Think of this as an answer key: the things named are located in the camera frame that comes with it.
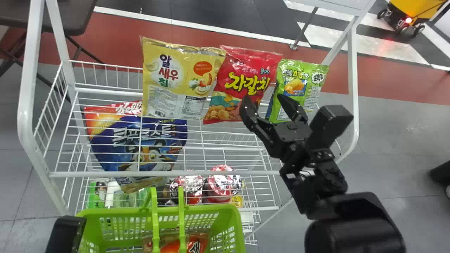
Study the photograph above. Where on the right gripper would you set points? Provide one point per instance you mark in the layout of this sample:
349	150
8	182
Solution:
290	138

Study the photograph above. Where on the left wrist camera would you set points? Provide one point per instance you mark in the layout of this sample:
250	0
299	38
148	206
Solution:
65	235

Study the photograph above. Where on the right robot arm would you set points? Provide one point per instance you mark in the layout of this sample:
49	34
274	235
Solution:
351	225

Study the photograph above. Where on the green snack packet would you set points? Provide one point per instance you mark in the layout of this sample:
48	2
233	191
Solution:
299	80

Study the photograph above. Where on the dark side table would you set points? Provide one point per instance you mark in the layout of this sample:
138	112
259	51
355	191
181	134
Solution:
70	14

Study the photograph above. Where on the orange snack packet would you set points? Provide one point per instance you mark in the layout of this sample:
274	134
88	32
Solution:
168	246

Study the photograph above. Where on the yellow can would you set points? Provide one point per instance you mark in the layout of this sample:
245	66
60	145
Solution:
237	201

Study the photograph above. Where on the green bottle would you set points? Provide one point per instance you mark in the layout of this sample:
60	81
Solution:
94	198

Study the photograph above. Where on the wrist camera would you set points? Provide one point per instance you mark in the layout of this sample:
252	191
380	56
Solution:
330	123
65	235

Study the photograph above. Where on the red noodle cup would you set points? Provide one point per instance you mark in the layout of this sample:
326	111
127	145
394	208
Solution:
188	184
223	182

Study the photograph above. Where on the yellow cart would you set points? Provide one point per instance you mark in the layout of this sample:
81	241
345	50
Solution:
411	8

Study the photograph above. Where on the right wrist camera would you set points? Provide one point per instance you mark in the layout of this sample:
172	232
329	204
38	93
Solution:
330	123

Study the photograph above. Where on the white bottle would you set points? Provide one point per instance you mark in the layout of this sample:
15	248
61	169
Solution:
111	193

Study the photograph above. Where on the green basket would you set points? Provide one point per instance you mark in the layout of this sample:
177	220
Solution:
225	225

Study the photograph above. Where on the blue cereal bag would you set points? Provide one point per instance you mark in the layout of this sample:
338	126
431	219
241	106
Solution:
140	140

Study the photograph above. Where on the red snack packet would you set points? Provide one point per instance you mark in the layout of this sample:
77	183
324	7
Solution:
246	80

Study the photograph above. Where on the yellow snack packet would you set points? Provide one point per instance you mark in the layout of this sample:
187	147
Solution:
175	73

